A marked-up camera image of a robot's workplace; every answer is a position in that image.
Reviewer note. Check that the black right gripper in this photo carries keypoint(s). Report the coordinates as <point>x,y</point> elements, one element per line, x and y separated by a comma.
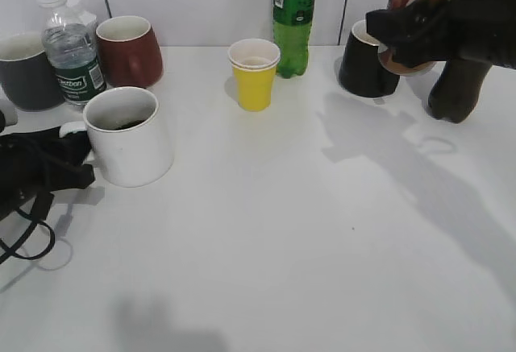
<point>428,31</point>

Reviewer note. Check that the white ceramic mug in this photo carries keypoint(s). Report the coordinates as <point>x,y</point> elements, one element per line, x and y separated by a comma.
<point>129,136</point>

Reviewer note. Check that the cola bottle red label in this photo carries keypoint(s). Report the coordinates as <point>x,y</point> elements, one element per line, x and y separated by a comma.
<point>456,93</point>

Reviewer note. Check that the dark grey ceramic mug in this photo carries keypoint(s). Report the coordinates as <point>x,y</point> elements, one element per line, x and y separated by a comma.
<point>27,78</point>

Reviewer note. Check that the black ceramic mug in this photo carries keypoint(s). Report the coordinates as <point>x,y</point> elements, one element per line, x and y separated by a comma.
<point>361,71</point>

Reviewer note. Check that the dark red ceramic mug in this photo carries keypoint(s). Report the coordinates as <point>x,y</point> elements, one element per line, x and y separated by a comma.
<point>129,51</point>

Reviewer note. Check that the green soda bottle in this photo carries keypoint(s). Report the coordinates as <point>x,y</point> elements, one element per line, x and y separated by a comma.
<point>292,23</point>

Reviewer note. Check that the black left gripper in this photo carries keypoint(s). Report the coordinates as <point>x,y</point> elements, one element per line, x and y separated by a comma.
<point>25,172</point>

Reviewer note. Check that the clear water bottle green label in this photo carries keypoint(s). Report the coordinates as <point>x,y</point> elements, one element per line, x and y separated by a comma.
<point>72,52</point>

